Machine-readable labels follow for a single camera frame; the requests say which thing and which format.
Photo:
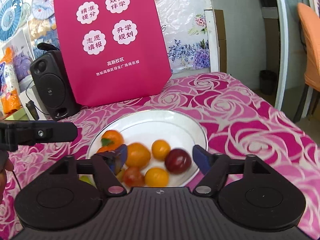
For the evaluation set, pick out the blue fan wall poster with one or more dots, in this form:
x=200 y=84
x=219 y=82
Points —
x=12 y=17

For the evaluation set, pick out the large smooth orange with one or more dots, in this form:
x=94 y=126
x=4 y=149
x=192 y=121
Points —
x=138 y=155

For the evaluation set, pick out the floral plastic sheet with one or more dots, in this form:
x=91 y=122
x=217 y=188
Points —
x=185 y=30

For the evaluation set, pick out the green box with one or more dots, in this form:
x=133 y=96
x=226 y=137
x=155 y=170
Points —
x=16 y=115

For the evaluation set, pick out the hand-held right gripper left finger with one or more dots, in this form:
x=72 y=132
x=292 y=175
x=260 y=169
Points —
x=118 y=158

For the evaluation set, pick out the black speaker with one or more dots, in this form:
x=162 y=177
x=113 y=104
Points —
x=52 y=87

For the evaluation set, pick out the person's left hand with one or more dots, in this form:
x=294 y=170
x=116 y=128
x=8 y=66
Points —
x=9 y=165

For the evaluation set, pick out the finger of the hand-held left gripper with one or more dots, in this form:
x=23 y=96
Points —
x=55 y=131

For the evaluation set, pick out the orange chair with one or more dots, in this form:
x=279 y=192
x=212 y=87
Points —
x=311 y=50

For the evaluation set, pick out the green mango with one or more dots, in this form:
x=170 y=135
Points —
x=86 y=179

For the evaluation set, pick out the white door frame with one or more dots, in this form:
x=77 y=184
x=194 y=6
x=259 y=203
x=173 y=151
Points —
x=280 y=42

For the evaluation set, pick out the blue bedding poster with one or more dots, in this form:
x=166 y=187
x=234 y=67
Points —
x=42 y=35

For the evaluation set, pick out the small yellow-green fruit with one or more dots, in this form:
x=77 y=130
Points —
x=121 y=174

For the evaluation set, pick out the tangerine with green leaf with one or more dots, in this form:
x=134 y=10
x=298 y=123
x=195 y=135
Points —
x=113 y=136

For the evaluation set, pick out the dark purple plum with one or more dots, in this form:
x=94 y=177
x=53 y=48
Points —
x=178 y=161

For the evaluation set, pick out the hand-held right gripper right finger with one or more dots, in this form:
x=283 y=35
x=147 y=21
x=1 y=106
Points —
x=201 y=158

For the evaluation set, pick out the brown cardboard board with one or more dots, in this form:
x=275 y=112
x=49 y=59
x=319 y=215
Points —
x=220 y=40

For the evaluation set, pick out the purple bedding poster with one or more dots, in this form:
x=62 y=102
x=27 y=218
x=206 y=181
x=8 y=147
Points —
x=22 y=67

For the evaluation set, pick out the orange pack of paper cups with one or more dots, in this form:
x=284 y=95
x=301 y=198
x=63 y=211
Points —
x=8 y=90

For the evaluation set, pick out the umbrella wall poster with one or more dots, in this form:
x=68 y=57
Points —
x=47 y=1

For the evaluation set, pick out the white plate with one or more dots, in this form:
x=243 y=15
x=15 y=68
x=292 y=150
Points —
x=155 y=127

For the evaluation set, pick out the magenta bag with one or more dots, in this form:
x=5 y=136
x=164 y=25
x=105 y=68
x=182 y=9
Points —
x=112 y=55

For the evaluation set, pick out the black waste bin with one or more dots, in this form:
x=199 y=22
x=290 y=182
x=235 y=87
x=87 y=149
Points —
x=268 y=82

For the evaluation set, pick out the small yellow orange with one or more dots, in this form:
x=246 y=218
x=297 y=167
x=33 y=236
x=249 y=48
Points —
x=156 y=177
x=161 y=150

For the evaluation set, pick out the dimpled orange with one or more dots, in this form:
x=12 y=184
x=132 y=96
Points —
x=102 y=150

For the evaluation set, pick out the pink rose tablecloth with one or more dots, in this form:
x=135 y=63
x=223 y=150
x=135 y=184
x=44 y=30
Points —
x=250 y=130

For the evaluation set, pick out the small red yellow peach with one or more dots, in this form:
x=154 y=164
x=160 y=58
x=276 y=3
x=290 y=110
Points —
x=133 y=177

